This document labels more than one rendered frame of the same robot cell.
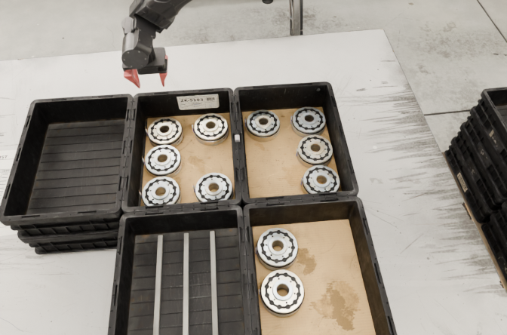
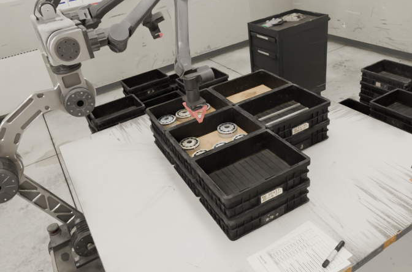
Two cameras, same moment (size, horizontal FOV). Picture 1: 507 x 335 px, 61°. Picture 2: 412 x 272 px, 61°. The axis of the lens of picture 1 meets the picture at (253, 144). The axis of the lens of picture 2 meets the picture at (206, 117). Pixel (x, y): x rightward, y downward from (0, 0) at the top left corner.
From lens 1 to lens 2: 194 cm
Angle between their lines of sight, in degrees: 77
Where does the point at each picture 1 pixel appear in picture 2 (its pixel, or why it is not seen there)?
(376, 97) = (123, 133)
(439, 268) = not seen: hidden behind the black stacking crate
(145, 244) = not seen: hidden behind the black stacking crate
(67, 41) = not seen: outside the picture
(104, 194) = (257, 163)
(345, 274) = (236, 97)
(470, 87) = (44, 183)
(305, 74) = (110, 160)
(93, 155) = (237, 181)
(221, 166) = (210, 136)
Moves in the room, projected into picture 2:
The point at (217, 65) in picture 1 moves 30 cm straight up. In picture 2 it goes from (111, 200) to (93, 149)
